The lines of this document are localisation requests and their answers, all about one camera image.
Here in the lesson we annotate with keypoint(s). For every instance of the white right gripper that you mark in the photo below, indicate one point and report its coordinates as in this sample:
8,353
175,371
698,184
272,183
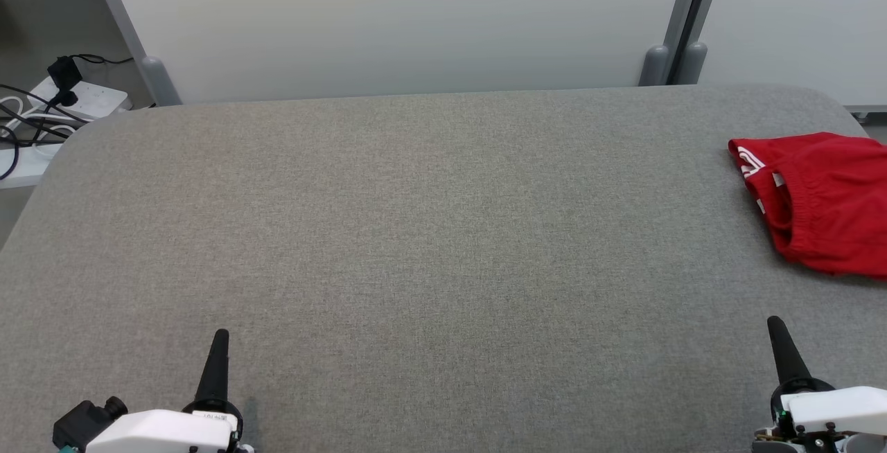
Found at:
845,411

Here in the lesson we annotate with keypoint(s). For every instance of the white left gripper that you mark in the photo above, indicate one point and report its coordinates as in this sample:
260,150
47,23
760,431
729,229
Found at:
159,432

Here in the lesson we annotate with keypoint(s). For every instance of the red shorts white stripe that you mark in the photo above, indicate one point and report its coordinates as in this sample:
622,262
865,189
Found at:
838,210

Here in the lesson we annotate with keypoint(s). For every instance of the grey fabric sofa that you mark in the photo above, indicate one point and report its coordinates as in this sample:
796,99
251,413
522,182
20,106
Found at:
416,245

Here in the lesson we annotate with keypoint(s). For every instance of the white power strip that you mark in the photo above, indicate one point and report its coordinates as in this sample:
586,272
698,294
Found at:
97,100

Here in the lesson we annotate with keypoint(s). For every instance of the black plug adapter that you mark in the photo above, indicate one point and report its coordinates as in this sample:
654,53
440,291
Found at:
64,75

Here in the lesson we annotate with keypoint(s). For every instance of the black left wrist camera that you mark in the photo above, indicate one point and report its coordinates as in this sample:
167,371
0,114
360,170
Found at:
80,425

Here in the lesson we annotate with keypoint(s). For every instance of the grey partition post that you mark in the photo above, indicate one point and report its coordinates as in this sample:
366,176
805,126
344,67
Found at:
159,79
655,65
693,61

